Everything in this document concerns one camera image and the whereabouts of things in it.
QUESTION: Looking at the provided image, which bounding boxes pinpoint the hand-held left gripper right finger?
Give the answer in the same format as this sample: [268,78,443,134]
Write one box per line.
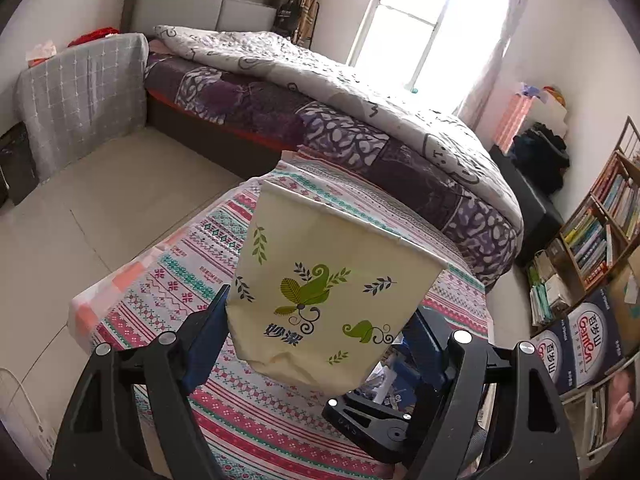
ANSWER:
[404,306,582,480]

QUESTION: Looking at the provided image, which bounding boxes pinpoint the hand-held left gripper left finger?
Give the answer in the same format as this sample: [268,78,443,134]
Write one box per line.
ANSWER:
[47,284,232,480]

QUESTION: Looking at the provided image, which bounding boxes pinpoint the cream paper cup green print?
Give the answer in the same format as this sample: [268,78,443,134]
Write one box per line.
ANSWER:
[227,180,451,396]

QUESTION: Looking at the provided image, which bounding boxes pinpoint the patterned striped tablecloth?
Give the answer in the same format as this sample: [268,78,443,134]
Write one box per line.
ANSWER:
[67,150,496,480]

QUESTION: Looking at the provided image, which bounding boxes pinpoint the blue water carton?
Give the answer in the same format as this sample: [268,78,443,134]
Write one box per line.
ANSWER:
[530,327,577,397]
[564,287,627,389]

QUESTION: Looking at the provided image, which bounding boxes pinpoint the stack of books on floor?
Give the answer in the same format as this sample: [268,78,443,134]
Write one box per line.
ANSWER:
[527,249,576,327]

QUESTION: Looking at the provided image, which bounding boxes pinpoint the black ottoman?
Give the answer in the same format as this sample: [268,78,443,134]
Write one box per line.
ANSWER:
[489,145,566,267]

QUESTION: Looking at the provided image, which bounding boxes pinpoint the white floor appliance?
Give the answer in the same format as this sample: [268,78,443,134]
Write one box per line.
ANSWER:
[0,367,62,467]

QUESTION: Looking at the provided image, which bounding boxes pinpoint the brown cardboard box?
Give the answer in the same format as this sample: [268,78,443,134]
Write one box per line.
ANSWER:
[606,259,640,322]

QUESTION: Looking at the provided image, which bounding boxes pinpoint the wooden bookshelf with books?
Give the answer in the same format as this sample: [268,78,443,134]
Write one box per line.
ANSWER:
[557,115,640,301]

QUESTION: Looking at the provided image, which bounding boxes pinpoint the pile of dark clothes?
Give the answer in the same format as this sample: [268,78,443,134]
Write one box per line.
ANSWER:
[510,122,572,196]

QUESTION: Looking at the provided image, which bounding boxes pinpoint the pink patterned box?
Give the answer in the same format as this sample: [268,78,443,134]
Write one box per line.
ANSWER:
[492,92,534,154]

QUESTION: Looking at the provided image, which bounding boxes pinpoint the bed with grey quilt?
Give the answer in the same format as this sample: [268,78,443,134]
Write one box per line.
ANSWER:
[144,52,525,291]

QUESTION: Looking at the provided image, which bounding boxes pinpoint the black floor item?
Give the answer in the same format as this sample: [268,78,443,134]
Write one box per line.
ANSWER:
[0,122,40,206]

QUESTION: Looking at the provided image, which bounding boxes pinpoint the white grey printed quilt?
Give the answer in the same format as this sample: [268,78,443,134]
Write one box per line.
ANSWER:
[152,25,523,221]

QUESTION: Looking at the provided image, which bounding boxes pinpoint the colourful toys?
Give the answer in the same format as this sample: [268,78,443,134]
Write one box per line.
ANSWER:
[515,81,568,109]

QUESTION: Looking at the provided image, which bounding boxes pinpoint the white sheer curtain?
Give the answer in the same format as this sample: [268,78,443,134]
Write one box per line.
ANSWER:
[452,0,528,131]

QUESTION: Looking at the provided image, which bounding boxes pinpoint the window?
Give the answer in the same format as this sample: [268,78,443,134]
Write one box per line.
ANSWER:
[347,0,511,116]

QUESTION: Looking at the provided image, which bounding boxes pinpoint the red cloth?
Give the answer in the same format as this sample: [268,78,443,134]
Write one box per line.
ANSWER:
[67,27,120,49]

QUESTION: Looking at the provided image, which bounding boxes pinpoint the pink tissue box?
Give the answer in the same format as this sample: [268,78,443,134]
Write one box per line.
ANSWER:
[25,40,62,67]

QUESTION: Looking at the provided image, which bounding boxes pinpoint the dark bed with grey headboard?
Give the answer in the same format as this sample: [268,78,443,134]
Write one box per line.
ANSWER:
[120,0,301,181]

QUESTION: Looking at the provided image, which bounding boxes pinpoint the black hanging bag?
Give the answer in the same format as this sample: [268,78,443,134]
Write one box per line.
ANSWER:
[275,0,304,39]

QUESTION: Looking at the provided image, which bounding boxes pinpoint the plaid hanging garment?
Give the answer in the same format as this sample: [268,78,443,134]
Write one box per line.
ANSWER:
[295,0,328,48]

